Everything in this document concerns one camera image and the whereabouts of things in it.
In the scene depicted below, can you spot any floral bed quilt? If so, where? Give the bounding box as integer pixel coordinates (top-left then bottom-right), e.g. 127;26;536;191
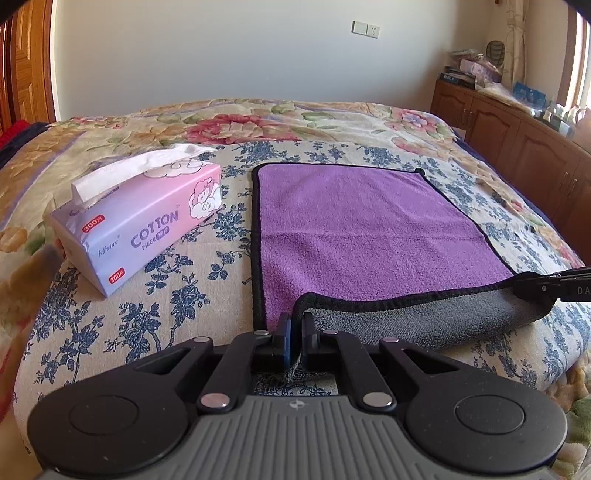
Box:
1;99;582;479

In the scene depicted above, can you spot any plastic bag on cabinet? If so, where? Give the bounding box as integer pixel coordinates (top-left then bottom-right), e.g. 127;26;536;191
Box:
478;82;531;111

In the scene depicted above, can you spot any blue gift box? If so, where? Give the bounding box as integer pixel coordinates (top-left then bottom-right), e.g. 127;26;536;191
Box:
513;82;547;110

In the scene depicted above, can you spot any wooden sideboard cabinet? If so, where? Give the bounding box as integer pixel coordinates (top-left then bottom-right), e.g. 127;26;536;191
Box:
431;79;590;262

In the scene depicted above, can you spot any blue floral white cloth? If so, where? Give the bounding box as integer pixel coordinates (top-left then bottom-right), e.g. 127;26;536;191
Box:
12;138;591;439

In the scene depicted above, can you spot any patterned beige curtain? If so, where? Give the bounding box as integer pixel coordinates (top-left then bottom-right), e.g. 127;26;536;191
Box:
502;0;529;90

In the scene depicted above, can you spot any purple grey microfibre towel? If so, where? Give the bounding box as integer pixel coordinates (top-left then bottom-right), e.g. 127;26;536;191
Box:
252;163;554;351

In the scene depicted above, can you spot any white wall switch socket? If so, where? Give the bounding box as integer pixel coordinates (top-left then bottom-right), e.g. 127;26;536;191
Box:
352;20;380;39

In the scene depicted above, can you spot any navy blue bed sheet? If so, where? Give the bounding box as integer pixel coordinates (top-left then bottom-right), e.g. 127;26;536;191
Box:
0;122;50;169

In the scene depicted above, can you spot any wooden door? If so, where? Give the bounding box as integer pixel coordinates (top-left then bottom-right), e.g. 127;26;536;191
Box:
1;0;55;131

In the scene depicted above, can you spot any pink box on cabinet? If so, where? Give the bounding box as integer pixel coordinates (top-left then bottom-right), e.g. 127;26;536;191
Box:
460;58;502;86

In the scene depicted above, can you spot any green woven fan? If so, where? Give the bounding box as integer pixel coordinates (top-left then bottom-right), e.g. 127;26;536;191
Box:
485;40;505;71

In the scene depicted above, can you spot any red blanket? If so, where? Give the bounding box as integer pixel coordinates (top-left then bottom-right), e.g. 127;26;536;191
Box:
0;120;30;149

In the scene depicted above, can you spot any pink cotton tissue pack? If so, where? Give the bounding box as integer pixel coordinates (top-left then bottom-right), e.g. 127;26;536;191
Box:
48;143;221;297

